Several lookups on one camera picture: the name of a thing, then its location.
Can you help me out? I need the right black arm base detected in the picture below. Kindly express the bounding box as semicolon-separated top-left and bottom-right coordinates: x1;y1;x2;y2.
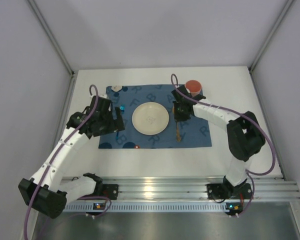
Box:
206;183;253;202

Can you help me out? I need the pink plastic cup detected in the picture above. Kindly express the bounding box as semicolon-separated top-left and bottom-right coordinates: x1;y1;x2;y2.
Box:
185;79;202;97

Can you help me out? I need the left aluminium frame post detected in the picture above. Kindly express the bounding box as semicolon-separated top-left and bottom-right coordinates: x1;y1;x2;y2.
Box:
26;0;75;76

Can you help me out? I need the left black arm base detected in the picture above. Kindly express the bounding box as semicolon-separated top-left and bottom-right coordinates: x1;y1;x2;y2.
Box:
100;184;119;200

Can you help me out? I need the blue letter placemat cloth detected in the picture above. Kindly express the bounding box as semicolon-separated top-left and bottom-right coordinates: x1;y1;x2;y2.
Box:
98;84;212;149

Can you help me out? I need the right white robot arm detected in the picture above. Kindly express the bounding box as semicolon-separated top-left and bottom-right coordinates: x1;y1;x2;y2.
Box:
171;85;266;193

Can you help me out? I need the gold metal fork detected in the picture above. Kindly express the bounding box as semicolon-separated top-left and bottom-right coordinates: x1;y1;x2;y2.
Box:
176;121;182;143

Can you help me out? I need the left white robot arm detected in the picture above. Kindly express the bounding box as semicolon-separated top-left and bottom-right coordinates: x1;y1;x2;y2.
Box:
18;94;125;219

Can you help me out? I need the aluminium mounting rail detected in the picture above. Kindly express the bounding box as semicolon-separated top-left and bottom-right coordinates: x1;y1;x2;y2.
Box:
103;177;300;202

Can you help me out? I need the cream round plate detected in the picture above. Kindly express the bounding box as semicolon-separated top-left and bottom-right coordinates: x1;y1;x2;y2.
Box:
131;102;170;136

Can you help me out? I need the right aluminium frame post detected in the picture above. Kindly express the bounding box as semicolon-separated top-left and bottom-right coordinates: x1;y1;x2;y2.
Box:
248;0;296;75

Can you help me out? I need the perforated grey cable duct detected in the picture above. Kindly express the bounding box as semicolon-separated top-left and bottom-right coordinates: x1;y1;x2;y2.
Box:
63;201;242;213

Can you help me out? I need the aluminium frame post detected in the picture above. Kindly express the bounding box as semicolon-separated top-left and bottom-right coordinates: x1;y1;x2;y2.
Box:
26;0;75;76
248;0;296;75

